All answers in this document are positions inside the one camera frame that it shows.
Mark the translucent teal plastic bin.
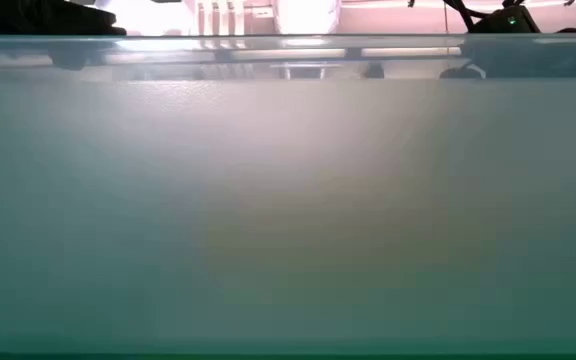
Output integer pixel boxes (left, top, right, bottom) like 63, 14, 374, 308
0, 32, 576, 357

